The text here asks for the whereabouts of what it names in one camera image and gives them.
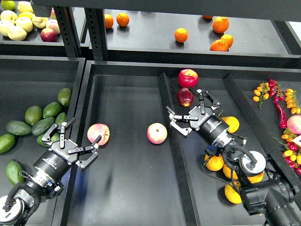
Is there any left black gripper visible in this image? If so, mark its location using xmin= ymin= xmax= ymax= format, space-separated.
xmin=33 ymin=117 xmax=102 ymax=182

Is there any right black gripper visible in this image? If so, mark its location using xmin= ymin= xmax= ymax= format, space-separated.
xmin=166 ymin=86 xmax=230 ymax=145

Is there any dark green avocado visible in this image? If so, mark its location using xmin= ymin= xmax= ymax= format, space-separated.
xmin=5 ymin=159 xmax=25 ymax=185

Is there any yellow pear stem up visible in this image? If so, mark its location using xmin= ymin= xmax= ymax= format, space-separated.
xmin=224 ymin=185 xmax=242 ymax=204

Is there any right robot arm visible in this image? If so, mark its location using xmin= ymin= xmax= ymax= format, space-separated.
xmin=167 ymin=86 xmax=301 ymax=226

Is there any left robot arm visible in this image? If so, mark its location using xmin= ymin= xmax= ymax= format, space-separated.
xmin=0 ymin=118 xmax=102 ymax=226

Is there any green avocado lower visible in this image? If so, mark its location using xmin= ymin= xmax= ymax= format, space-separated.
xmin=36 ymin=133 xmax=60 ymax=147

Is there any yellow pear upper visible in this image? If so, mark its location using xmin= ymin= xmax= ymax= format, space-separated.
xmin=222 ymin=116 xmax=240 ymax=133

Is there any yellow pear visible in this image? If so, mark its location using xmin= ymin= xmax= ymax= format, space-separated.
xmin=248 ymin=171 xmax=264 ymax=184
xmin=222 ymin=116 xmax=240 ymax=133
xmin=222 ymin=164 xmax=238 ymax=180
xmin=206 ymin=155 xmax=224 ymax=171

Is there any dark avocado centre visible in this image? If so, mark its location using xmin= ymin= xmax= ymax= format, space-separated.
xmin=32 ymin=117 xmax=55 ymax=137

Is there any green avocado upper middle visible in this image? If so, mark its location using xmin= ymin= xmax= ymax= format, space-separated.
xmin=43 ymin=102 xmax=62 ymax=119

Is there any yellow pear left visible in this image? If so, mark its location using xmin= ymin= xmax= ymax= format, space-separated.
xmin=206 ymin=155 xmax=224 ymax=171

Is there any green avocado top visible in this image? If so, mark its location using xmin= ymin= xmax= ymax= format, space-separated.
xmin=57 ymin=88 xmax=72 ymax=106

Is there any light green avocado round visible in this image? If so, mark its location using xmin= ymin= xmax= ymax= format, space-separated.
xmin=25 ymin=105 xmax=43 ymax=126

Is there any dark avocado left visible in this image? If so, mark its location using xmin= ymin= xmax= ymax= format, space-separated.
xmin=6 ymin=121 xmax=32 ymax=136

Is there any yellow pear lower centre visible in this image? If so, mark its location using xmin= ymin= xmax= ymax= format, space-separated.
xmin=222 ymin=164 xmax=238 ymax=180

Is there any light green avocado far left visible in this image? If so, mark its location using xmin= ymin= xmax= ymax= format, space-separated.
xmin=0 ymin=134 xmax=16 ymax=154

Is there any yellow pear lower right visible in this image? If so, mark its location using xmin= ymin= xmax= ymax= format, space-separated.
xmin=248 ymin=171 xmax=264 ymax=184

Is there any pink apple left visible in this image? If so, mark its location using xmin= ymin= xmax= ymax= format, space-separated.
xmin=87 ymin=123 xmax=110 ymax=145

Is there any pink apple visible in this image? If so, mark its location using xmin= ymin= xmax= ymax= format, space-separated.
xmin=87 ymin=123 xmax=110 ymax=145
xmin=147 ymin=123 xmax=167 ymax=145

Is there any dark red apple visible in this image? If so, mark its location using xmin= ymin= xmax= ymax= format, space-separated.
xmin=177 ymin=88 xmax=194 ymax=107

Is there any bright red apple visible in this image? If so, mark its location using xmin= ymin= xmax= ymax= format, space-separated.
xmin=178 ymin=69 xmax=198 ymax=88

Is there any black centre tray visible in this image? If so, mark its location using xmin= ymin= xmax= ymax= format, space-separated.
xmin=51 ymin=60 xmax=301 ymax=226

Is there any pink apple centre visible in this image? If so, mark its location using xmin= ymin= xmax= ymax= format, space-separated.
xmin=147 ymin=123 xmax=167 ymax=145

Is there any orange cherry tomato vine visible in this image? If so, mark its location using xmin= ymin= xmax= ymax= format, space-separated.
xmin=253 ymin=82 xmax=270 ymax=108

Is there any orange front right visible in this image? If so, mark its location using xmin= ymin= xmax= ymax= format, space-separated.
xmin=210 ymin=39 xmax=229 ymax=52

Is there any red cherry tomato cluster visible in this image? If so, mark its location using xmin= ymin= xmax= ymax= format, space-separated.
xmin=269 ymin=79 xmax=284 ymax=102

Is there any red chili pepper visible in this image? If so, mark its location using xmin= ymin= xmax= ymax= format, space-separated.
xmin=273 ymin=97 xmax=287 ymax=129

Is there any orange small right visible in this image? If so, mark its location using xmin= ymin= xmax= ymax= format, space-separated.
xmin=221 ymin=34 xmax=234 ymax=48

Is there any orange centre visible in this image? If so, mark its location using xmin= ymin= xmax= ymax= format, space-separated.
xmin=174 ymin=28 xmax=189 ymax=43

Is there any black tray divider left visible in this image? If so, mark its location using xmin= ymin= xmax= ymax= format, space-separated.
xmin=157 ymin=72 xmax=199 ymax=226

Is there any pink apple right edge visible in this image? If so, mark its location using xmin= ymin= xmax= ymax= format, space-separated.
xmin=287 ymin=115 xmax=301 ymax=135

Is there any large orange right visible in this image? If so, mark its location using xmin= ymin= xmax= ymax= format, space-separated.
xmin=212 ymin=16 xmax=230 ymax=33

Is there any orange hidden under shelf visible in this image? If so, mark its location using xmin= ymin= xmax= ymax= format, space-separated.
xmin=203 ymin=16 xmax=213 ymax=20

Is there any mixed cherry tomatoes lower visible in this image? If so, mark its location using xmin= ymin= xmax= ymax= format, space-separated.
xmin=274 ymin=128 xmax=301 ymax=175

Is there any black upper shelf tray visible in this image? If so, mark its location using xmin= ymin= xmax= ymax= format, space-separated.
xmin=106 ymin=11 xmax=301 ymax=69

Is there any green avocado by wall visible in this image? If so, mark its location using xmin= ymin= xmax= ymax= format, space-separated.
xmin=55 ymin=112 xmax=67 ymax=125

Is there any orange tomato string right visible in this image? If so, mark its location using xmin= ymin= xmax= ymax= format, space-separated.
xmin=284 ymin=88 xmax=301 ymax=115

